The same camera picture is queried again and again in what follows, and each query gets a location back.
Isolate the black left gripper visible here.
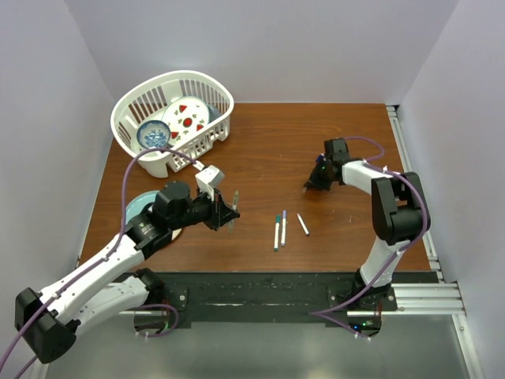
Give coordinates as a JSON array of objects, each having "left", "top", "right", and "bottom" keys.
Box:
[{"left": 170, "top": 185, "right": 239, "bottom": 231}]

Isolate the grey green pen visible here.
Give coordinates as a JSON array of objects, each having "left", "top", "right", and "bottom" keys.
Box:
[{"left": 228, "top": 189, "right": 239, "bottom": 235}]

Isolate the white green-end marker pen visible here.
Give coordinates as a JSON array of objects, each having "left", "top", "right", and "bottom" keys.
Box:
[{"left": 273, "top": 214, "right": 281, "bottom": 252}]

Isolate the white purple-tip marker pen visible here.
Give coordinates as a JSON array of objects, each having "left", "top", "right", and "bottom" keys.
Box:
[{"left": 281, "top": 209, "right": 287, "bottom": 247}]

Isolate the thin white blue-end pen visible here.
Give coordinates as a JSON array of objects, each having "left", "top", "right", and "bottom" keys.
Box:
[{"left": 297, "top": 213, "right": 310, "bottom": 236}]

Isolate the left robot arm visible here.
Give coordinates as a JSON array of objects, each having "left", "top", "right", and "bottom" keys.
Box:
[{"left": 15, "top": 181, "right": 240, "bottom": 363}]

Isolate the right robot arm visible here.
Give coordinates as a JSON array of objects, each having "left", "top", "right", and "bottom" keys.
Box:
[{"left": 303, "top": 138, "right": 431, "bottom": 317}]

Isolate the light blue plate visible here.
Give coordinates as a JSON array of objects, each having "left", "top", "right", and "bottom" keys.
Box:
[{"left": 125, "top": 190, "right": 159, "bottom": 242}]

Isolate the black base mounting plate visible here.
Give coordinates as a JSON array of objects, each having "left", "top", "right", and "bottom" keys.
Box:
[{"left": 118, "top": 271, "right": 441, "bottom": 331}]

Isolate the blue rimmed plate behind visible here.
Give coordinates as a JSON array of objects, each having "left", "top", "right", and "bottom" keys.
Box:
[{"left": 208, "top": 104, "right": 222, "bottom": 123}]

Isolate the white watermelon pattern plate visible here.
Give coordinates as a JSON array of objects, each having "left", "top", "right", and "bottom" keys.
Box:
[{"left": 161, "top": 96, "right": 209, "bottom": 146}]

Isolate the blue white patterned bowl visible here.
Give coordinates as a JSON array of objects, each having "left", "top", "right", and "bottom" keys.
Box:
[{"left": 137, "top": 120, "right": 171, "bottom": 149}]

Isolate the white plastic dish basket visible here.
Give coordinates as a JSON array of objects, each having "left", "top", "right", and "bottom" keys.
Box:
[{"left": 110, "top": 70, "right": 234, "bottom": 159}]

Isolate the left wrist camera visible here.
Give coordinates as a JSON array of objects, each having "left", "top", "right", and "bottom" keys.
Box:
[{"left": 195, "top": 165, "right": 225, "bottom": 201}]

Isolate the aluminium frame rail right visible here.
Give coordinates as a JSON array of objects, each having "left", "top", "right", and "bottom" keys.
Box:
[{"left": 385, "top": 103, "right": 484, "bottom": 379}]

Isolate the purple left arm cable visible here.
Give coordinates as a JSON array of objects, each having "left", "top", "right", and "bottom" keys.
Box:
[{"left": 0, "top": 148, "right": 206, "bottom": 378}]

